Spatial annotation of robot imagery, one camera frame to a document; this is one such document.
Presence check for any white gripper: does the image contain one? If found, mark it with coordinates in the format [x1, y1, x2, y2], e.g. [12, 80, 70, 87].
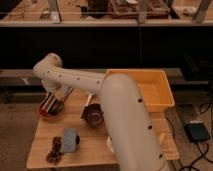
[46, 84, 67, 108]

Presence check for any striped brown white eraser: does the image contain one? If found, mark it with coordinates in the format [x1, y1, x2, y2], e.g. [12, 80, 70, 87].
[41, 93, 57, 113]

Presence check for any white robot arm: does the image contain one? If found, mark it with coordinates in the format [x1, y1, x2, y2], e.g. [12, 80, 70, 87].
[33, 53, 170, 171]

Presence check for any green item in red bowl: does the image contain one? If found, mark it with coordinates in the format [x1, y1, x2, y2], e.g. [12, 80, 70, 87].
[52, 104, 64, 114]

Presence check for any red bowl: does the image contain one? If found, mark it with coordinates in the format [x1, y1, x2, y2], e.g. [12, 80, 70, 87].
[37, 98, 61, 122]

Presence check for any black bowl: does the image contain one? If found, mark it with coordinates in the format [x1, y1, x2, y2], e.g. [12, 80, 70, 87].
[81, 103, 104, 127]

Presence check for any grey metal tool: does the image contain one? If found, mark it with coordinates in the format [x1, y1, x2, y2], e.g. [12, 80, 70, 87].
[63, 87, 74, 101]

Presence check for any black round object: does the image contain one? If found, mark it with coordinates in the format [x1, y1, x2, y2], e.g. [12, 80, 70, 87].
[76, 134, 80, 145]

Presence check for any blue grey sponge block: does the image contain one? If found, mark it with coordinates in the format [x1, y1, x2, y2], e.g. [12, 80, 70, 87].
[60, 128, 78, 153]

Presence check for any dark grape bunch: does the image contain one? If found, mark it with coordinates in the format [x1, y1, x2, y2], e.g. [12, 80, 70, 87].
[46, 137, 62, 164]

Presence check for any white cup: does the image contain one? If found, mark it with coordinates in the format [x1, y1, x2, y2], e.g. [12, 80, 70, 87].
[106, 136, 115, 153]

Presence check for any orange plastic bin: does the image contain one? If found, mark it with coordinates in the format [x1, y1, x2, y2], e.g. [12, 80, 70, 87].
[107, 69, 175, 113]

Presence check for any yellow corn toy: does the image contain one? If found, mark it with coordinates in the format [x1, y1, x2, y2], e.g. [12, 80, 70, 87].
[158, 133, 166, 145]

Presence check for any black foot pedal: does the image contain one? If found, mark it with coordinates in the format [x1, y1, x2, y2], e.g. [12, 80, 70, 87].
[184, 123, 210, 142]

